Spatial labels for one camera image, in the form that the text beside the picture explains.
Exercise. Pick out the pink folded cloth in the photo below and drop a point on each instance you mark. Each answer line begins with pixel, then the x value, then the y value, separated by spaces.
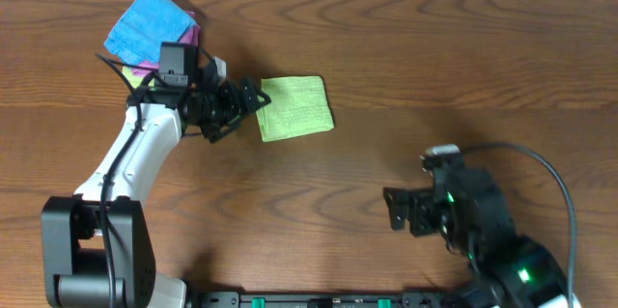
pixel 190 35

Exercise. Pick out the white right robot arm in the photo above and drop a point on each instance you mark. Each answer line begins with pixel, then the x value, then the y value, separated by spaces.
pixel 469 211

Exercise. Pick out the green folded cloth in stack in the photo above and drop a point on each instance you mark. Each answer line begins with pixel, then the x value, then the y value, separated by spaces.
pixel 135 76

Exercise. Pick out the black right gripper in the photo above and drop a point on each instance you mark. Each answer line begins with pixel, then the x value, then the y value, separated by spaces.
pixel 424 210

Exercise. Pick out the blue folded cloth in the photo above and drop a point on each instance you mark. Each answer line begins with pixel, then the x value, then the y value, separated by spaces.
pixel 122 40

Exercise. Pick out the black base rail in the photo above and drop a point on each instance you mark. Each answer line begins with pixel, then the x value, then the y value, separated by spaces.
pixel 415 299

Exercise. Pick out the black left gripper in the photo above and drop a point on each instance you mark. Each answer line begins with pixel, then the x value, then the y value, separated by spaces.
pixel 234 108

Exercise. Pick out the light green microfiber cloth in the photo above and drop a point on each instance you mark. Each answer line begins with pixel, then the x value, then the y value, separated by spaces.
pixel 298 107

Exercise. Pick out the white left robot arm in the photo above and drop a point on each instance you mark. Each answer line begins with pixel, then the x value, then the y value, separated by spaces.
pixel 97 250

